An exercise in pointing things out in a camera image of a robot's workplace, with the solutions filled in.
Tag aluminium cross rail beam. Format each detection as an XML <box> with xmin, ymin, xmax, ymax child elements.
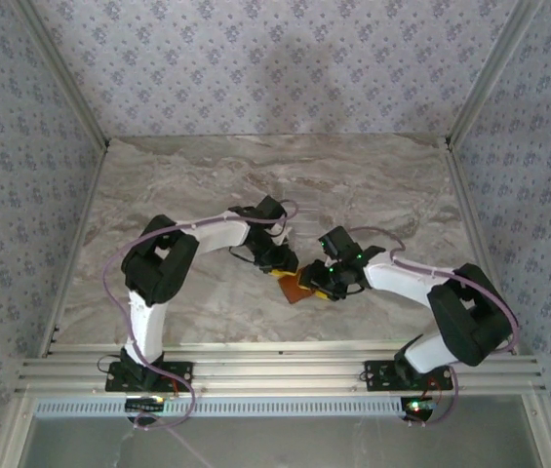
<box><xmin>14</xmin><ymin>340</ymin><xmax>547</xmax><ymax>395</ymax></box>

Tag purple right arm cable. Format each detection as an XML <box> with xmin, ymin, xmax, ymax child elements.
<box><xmin>347</xmin><ymin>226</ymin><xmax>521</xmax><ymax>428</ymax></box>

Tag aluminium lower frame leg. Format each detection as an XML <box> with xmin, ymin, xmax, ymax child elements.
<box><xmin>521</xmin><ymin>393</ymin><xmax>551</xmax><ymax>468</ymax></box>
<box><xmin>0</xmin><ymin>393</ymin><xmax>37</xmax><ymax>468</ymax></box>

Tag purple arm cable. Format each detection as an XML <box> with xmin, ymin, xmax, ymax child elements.
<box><xmin>102</xmin><ymin>198</ymin><xmax>300</xmax><ymax>433</ymax></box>
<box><xmin>347</xmin><ymin>226</ymin><xmax>521</xmax><ymax>428</ymax></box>

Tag aluminium table side rail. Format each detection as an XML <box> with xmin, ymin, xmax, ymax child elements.
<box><xmin>443</xmin><ymin>138</ymin><xmax>520</xmax><ymax>355</ymax></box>
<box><xmin>35</xmin><ymin>143</ymin><xmax>110</xmax><ymax>360</ymax></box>

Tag small control circuit board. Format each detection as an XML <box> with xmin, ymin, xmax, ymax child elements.
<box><xmin>400</xmin><ymin>397</ymin><xmax>441</xmax><ymax>421</ymax></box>
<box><xmin>125</xmin><ymin>397</ymin><xmax>167</xmax><ymax>413</ymax></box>

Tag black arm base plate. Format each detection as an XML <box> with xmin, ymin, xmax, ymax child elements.
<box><xmin>363</xmin><ymin>360</ymin><xmax>453</xmax><ymax>391</ymax></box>
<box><xmin>104</xmin><ymin>360</ymin><xmax>194</xmax><ymax>393</ymax></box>

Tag grey slotted cable duct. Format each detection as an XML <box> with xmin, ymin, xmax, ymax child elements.
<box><xmin>33</xmin><ymin>395</ymin><xmax>406</xmax><ymax>420</ymax></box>

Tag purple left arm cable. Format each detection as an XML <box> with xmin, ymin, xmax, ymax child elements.
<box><xmin>102</xmin><ymin>198</ymin><xmax>300</xmax><ymax>433</ymax></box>

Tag brown leather card holder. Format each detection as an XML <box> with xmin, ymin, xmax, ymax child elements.
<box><xmin>277</xmin><ymin>271</ymin><xmax>319</xmax><ymax>305</ymax></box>

